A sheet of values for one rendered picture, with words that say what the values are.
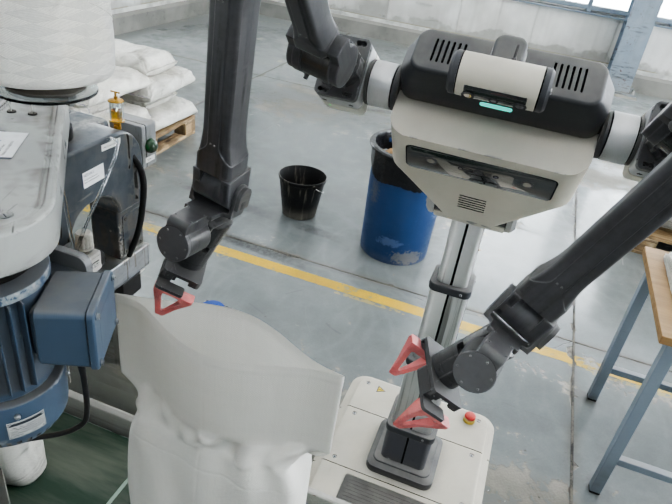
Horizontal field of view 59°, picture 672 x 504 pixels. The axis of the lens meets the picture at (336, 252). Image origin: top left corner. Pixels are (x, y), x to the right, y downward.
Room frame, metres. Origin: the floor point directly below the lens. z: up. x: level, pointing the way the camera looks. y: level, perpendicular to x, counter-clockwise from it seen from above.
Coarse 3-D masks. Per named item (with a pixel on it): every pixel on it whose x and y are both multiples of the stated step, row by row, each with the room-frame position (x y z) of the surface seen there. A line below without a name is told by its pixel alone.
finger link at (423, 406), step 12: (420, 372) 0.67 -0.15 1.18; (420, 384) 0.65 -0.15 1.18; (420, 396) 0.63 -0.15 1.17; (408, 408) 0.63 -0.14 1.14; (420, 408) 0.61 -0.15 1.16; (432, 408) 0.62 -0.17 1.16; (396, 420) 0.64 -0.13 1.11; (420, 420) 0.64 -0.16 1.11; (432, 420) 0.63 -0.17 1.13; (444, 420) 0.63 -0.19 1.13
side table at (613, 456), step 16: (656, 256) 2.00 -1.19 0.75; (656, 272) 1.88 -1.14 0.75; (640, 288) 2.01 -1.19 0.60; (656, 288) 1.76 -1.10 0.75; (640, 304) 2.00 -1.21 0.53; (656, 304) 1.66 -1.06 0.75; (624, 320) 2.01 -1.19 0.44; (656, 320) 1.59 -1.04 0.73; (624, 336) 2.00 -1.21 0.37; (608, 352) 2.02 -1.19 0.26; (608, 368) 2.00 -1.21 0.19; (656, 368) 1.50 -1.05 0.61; (592, 384) 2.03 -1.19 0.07; (656, 384) 1.50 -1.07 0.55; (592, 400) 2.00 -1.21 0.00; (640, 400) 1.50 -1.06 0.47; (624, 416) 1.54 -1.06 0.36; (640, 416) 1.50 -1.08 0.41; (624, 432) 1.50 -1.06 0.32; (608, 448) 1.53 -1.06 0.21; (624, 448) 1.50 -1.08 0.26; (608, 464) 1.50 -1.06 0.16; (624, 464) 1.49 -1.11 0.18; (640, 464) 1.49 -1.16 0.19; (592, 480) 1.52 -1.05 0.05
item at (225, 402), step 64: (128, 320) 0.91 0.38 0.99; (192, 320) 0.92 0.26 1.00; (256, 320) 0.90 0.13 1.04; (192, 384) 0.79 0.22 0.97; (256, 384) 0.78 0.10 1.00; (320, 384) 0.78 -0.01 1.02; (128, 448) 0.85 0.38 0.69; (192, 448) 0.78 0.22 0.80; (256, 448) 0.77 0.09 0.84; (320, 448) 0.78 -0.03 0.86
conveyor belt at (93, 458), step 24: (48, 432) 1.11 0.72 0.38; (96, 432) 1.13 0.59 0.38; (48, 456) 1.03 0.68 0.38; (72, 456) 1.04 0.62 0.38; (96, 456) 1.06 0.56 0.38; (120, 456) 1.07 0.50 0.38; (48, 480) 0.96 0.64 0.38; (72, 480) 0.97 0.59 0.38; (96, 480) 0.98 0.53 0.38; (120, 480) 0.99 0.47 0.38
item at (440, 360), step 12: (432, 348) 0.71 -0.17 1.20; (444, 348) 0.70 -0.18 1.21; (456, 348) 0.68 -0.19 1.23; (432, 360) 0.68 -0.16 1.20; (444, 360) 0.67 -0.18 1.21; (432, 372) 0.66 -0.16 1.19; (444, 372) 0.66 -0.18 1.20; (432, 384) 0.64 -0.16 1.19; (444, 384) 0.66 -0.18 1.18; (456, 384) 0.66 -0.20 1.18; (432, 396) 0.63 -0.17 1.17; (444, 396) 0.63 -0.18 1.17; (456, 396) 0.65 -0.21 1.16; (456, 408) 0.64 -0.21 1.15
